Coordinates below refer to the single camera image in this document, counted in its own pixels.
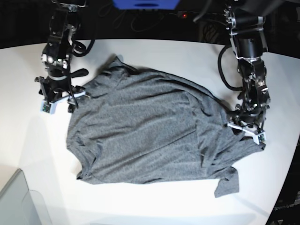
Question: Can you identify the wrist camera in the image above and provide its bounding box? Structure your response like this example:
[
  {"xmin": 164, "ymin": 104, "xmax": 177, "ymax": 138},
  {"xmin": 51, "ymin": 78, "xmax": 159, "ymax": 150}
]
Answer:
[
  {"xmin": 252, "ymin": 131, "xmax": 266, "ymax": 145},
  {"xmin": 40, "ymin": 100, "xmax": 57, "ymax": 114}
]

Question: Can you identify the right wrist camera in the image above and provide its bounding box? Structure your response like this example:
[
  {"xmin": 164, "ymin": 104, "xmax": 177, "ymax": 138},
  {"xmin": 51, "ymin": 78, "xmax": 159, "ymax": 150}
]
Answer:
[{"xmin": 40, "ymin": 100, "xmax": 57, "ymax": 114}]

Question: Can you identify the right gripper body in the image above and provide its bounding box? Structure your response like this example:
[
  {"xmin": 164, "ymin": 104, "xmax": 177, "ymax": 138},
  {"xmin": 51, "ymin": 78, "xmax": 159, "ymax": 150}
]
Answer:
[{"xmin": 35, "ymin": 74, "xmax": 89, "ymax": 112}]

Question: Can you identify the grey t-shirt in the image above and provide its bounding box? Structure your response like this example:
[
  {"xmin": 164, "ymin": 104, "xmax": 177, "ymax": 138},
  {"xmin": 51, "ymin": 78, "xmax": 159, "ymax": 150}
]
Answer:
[{"xmin": 66, "ymin": 57, "xmax": 265, "ymax": 197}]

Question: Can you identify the black power strip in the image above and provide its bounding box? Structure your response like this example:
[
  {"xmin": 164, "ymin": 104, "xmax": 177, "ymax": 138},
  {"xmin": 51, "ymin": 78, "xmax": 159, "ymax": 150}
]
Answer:
[{"xmin": 177, "ymin": 10, "xmax": 229, "ymax": 21}]

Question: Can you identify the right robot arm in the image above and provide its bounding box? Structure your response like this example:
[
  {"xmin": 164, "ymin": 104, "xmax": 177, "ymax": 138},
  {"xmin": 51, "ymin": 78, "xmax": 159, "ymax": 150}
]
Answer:
[{"xmin": 35, "ymin": 0, "xmax": 95, "ymax": 114}]

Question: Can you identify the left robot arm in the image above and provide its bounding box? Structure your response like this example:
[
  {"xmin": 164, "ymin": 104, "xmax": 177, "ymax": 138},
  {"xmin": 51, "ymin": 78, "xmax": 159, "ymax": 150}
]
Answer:
[{"xmin": 217, "ymin": 0, "xmax": 270, "ymax": 144}]

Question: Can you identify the translucent grey tray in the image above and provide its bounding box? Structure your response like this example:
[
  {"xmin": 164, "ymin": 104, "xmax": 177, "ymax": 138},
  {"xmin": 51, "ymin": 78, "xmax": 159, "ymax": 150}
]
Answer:
[{"xmin": 0, "ymin": 169, "xmax": 52, "ymax": 225}]

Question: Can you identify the blue plastic bin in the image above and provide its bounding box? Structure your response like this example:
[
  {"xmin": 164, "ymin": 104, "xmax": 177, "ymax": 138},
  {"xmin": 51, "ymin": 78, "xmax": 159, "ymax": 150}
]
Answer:
[{"xmin": 113, "ymin": 0, "xmax": 179, "ymax": 10}]

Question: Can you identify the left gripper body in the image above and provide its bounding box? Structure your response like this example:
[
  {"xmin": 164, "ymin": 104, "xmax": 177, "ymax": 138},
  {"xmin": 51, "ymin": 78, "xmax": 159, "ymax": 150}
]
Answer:
[{"xmin": 226, "ymin": 109, "xmax": 266, "ymax": 137}]

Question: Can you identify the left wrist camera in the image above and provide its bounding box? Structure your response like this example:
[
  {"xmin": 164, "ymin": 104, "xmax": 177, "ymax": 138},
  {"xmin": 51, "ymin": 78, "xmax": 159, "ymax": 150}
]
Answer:
[{"xmin": 252, "ymin": 131, "xmax": 266, "ymax": 145}]

